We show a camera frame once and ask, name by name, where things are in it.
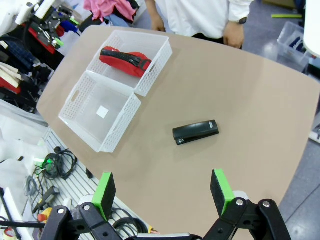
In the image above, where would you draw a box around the black stapler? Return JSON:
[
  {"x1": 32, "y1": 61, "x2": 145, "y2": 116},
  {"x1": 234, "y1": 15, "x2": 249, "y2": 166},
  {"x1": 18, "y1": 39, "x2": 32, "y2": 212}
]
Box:
[{"x1": 172, "y1": 119, "x2": 220, "y2": 146}]

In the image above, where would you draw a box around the white perforated basket with sticker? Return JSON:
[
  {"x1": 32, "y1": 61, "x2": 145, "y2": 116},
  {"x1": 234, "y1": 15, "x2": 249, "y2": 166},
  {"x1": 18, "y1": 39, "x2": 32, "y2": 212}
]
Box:
[{"x1": 58, "y1": 70, "x2": 142, "y2": 154}]

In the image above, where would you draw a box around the white perforated plastic basket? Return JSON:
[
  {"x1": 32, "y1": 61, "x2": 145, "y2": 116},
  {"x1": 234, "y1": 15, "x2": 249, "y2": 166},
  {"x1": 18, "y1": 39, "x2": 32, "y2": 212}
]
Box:
[{"x1": 86, "y1": 29, "x2": 174, "y2": 98}]

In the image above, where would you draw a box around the person's right forearm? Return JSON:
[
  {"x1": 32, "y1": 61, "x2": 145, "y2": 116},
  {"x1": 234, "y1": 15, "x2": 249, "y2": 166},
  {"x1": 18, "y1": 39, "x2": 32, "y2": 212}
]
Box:
[{"x1": 144, "y1": 0, "x2": 162, "y2": 18}]

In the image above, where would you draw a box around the person's left hand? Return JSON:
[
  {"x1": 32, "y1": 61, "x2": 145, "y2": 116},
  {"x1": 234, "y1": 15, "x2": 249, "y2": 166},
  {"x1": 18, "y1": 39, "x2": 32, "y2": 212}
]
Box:
[{"x1": 222, "y1": 21, "x2": 246, "y2": 50}]

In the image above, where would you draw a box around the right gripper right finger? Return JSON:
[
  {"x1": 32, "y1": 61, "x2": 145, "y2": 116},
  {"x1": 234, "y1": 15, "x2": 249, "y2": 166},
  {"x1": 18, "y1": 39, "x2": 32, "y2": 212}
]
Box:
[{"x1": 203, "y1": 168, "x2": 292, "y2": 240}]

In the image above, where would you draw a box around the pink cloth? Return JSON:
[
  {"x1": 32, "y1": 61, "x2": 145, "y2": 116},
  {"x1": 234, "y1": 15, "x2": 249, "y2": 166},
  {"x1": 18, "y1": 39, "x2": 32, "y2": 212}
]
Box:
[{"x1": 83, "y1": 0, "x2": 137, "y2": 22}]

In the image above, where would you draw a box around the green strip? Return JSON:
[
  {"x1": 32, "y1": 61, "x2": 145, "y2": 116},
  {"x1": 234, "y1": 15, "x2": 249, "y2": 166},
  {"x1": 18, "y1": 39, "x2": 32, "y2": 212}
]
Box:
[{"x1": 271, "y1": 13, "x2": 303, "y2": 19}]

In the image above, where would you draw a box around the black cable bundle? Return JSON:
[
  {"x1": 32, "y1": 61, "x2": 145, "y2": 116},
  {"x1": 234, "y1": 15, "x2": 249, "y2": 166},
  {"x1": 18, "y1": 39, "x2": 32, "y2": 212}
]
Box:
[
  {"x1": 34, "y1": 147, "x2": 78, "y2": 181},
  {"x1": 109, "y1": 207, "x2": 151, "y2": 238}
]

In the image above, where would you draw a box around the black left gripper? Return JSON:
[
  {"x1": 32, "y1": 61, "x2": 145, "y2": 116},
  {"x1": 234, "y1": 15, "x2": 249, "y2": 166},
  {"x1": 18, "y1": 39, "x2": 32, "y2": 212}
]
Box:
[{"x1": 37, "y1": 8, "x2": 80, "y2": 50}]

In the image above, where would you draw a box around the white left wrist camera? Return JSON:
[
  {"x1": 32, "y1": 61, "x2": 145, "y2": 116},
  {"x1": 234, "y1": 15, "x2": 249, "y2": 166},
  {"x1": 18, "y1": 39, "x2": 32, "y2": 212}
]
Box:
[{"x1": 33, "y1": 0, "x2": 55, "y2": 19}]

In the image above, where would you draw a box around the clear plastic storage bin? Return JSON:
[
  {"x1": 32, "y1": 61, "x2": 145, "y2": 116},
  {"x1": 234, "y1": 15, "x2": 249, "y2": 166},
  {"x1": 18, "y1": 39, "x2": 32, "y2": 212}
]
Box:
[{"x1": 276, "y1": 21, "x2": 311, "y2": 73}]

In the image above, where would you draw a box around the person's right hand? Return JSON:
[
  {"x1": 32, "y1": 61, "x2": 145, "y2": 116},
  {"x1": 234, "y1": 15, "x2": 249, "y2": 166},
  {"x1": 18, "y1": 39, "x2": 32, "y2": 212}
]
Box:
[{"x1": 150, "y1": 14, "x2": 167, "y2": 33}]

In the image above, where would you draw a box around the yellow red emergency stop button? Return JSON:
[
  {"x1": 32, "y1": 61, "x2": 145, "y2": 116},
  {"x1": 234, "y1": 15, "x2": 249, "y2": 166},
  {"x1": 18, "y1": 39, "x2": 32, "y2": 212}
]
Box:
[{"x1": 37, "y1": 207, "x2": 55, "y2": 223}]

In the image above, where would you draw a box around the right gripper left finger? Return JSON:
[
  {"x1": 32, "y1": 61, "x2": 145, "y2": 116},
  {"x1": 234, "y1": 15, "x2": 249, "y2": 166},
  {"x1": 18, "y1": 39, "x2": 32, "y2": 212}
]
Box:
[{"x1": 41, "y1": 171, "x2": 121, "y2": 240}]

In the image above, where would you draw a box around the slotted aluminium base plate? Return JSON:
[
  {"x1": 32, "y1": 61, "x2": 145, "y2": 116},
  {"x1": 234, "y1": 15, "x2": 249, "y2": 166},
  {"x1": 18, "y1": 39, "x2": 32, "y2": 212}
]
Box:
[{"x1": 22, "y1": 127, "x2": 156, "y2": 240}]

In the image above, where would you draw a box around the person's left forearm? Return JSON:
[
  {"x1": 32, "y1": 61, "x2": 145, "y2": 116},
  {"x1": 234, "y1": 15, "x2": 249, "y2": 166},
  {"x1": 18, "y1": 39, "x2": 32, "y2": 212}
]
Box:
[{"x1": 227, "y1": 0, "x2": 256, "y2": 24}]

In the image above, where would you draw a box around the person in white hoodie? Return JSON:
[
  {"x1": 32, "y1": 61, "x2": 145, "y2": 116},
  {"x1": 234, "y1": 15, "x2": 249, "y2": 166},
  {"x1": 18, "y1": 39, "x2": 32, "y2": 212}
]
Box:
[{"x1": 144, "y1": 0, "x2": 256, "y2": 41}]

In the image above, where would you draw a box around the white cylindrical object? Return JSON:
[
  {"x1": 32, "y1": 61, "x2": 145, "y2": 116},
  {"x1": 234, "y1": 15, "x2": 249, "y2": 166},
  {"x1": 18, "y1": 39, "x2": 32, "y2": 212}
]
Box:
[{"x1": 302, "y1": 0, "x2": 320, "y2": 57}]

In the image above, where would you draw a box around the red Campus pencil case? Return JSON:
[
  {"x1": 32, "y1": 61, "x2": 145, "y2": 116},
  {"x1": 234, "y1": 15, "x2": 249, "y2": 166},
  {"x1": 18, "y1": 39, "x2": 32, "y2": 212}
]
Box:
[{"x1": 99, "y1": 45, "x2": 153, "y2": 79}]

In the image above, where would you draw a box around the grey handheld control device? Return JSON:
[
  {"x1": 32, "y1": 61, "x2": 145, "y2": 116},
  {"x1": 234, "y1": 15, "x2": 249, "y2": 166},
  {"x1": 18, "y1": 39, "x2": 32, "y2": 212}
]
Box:
[{"x1": 32, "y1": 186, "x2": 61, "y2": 213}]

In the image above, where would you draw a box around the white plastic cover sheet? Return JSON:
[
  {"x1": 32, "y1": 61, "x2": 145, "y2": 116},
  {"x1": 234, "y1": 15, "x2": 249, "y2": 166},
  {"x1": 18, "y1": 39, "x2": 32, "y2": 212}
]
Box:
[{"x1": 0, "y1": 98, "x2": 51, "y2": 186}]

